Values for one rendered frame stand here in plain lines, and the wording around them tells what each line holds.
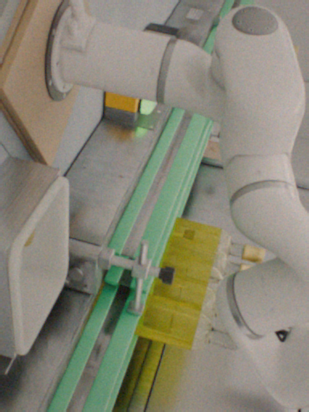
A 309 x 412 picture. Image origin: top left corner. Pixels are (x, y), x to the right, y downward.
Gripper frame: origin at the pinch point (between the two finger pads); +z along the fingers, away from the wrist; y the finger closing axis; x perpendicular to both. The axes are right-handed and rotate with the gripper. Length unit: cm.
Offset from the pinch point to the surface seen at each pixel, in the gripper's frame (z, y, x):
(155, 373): 14.1, -15.4, 11.8
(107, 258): 24.3, 14.4, 16.4
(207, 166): 37, -17, -59
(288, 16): 151, -155, -571
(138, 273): 19.0, 13.2, 15.1
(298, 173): 73, -308, -507
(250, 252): 8.5, -0.3, -14.8
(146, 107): 40.6, 18.0, -22.7
